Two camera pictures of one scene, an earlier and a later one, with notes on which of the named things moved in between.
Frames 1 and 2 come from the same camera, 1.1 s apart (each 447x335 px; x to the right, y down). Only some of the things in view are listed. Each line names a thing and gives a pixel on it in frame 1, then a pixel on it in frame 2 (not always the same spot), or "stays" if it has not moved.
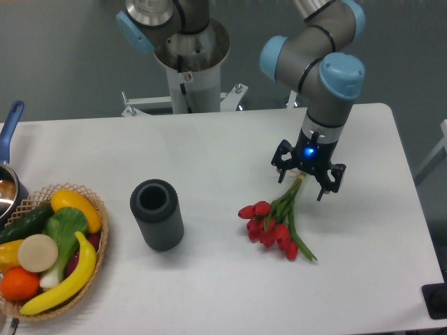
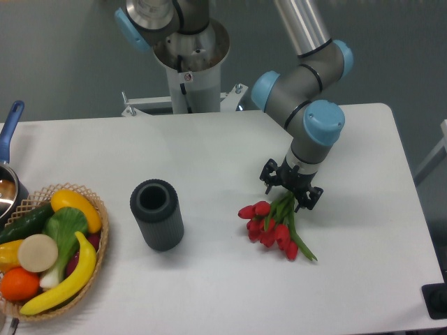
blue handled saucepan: [13, 197] stays
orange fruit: [18, 284] stays
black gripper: [312, 153] to [291, 179]
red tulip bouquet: [267, 225] stays
